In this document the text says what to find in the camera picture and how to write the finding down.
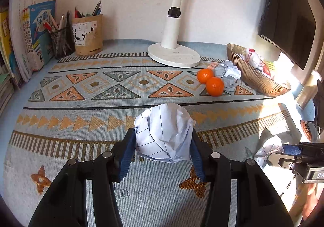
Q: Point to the brown paper pen holder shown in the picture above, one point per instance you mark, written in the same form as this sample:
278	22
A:
88	37

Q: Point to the crumpled paper near basket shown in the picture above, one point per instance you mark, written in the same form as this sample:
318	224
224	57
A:
228	73

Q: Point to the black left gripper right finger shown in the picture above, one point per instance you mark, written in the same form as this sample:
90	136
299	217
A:
258	203

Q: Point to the black monitor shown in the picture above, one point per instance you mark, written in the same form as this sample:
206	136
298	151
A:
289	25

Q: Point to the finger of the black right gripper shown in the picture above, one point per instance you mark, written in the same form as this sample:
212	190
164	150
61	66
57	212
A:
291	158

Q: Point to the orange mandarin back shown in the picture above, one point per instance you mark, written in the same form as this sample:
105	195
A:
204	75

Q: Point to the orange mandarin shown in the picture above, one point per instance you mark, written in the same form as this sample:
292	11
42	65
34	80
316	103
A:
204	75
214	86

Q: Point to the crumpled paper ball left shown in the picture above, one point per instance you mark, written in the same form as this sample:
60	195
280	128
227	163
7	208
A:
271	145

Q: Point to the round brown object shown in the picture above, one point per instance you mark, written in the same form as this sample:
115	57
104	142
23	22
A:
306	130

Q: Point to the white desk lamp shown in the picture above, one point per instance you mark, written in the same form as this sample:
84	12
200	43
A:
168	52

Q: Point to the hello kitty plush toy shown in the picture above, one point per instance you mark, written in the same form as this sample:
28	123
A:
253	59

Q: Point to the orange mandarin front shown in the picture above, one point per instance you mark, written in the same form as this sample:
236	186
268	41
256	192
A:
214	86

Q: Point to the patterned woven table mat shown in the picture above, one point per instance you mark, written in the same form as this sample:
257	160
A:
84	105

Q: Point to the woven brown basket bowl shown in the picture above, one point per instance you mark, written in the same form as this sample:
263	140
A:
252	76

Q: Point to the orange small card packet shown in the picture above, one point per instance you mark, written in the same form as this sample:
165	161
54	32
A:
212	65

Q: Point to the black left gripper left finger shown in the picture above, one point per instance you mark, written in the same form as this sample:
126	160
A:
64	203

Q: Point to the right human hand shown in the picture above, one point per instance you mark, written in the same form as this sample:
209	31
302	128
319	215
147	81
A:
313	196

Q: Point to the yellow book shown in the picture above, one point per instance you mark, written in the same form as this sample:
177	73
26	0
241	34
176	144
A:
7	49

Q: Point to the black mesh pen holder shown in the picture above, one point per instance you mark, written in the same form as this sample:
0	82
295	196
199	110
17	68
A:
63	42

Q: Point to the green notebook stack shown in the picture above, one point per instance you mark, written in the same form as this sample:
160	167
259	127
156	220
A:
6	91

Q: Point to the white paper ball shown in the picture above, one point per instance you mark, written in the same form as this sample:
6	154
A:
164	133

